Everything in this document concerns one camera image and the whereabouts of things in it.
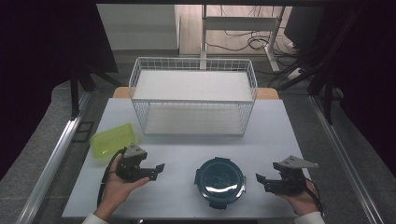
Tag black curtain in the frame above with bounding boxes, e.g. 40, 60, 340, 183
306, 0, 396, 178
0, 0, 120, 181

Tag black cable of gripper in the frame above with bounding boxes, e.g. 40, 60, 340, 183
96, 147, 128, 209
302, 176, 327, 217

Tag wooden table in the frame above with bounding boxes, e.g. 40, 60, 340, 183
111, 86, 280, 101

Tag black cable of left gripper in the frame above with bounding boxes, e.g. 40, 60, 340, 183
96, 147, 128, 209

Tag dark teal round lidded container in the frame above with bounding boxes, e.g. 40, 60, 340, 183
193, 156, 248, 210

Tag aluminium rail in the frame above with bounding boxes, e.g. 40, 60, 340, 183
15, 91, 92, 224
308, 93, 387, 224

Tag person's right hand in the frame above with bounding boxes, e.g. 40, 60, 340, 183
276, 180, 320, 217

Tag white power strip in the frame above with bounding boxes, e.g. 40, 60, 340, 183
287, 66, 303, 81

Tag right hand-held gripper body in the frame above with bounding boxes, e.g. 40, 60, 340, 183
273, 155, 319, 196

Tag white metal desk frame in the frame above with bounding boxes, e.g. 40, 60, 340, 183
199, 4, 287, 73

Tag black floor bracket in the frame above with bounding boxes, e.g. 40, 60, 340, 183
71, 120, 95, 144

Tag white wire two-tier rack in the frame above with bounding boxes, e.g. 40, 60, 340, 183
128, 56, 259, 138

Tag black floor cables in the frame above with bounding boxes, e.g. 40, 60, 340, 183
205, 5, 312, 90

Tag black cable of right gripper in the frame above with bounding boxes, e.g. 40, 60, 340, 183
302, 176, 327, 217

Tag green lidded plastic food container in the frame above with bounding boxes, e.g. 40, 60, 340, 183
89, 122, 139, 160

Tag person's left hand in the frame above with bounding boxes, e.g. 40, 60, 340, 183
93, 153, 150, 221

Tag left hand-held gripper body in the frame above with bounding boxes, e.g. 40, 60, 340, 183
116, 142, 151, 183

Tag black metal stand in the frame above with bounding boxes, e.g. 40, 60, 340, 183
307, 69, 345, 126
68, 60, 123, 121

